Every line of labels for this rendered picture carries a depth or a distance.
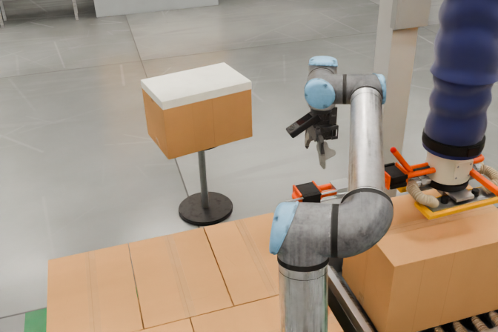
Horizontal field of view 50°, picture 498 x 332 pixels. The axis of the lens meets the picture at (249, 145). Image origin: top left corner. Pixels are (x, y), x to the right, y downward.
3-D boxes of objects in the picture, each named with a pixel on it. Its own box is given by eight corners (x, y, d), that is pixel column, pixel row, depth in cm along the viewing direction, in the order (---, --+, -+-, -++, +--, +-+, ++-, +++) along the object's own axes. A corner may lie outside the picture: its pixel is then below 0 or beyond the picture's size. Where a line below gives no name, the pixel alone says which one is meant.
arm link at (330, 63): (307, 62, 165) (310, 52, 173) (305, 99, 171) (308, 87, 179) (337, 64, 163) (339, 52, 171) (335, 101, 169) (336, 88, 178)
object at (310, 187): (313, 191, 199) (313, 180, 197) (321, 202, 193) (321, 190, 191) (292, 196, 197) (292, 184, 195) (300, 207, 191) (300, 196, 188)
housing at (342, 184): (344, 187, 202) (345, 176, 200) (353, 196, 196) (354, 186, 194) (328, 190, 200) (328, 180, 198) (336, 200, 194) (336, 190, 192)
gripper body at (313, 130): (338, 141, 181) (340, 108, 175) (314, 145, 179) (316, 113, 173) (328, 130, 187) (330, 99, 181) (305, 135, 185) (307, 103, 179)
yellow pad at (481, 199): (485, 188, 216) (488, 178, 214) (503, 201, 208) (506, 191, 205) (413, 205, 207) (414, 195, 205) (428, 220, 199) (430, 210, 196)
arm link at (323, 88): (342, 81, 152) (344, 66, 163) (301, 81, 155) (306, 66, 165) (342, 111, 157) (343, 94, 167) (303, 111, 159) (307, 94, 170)
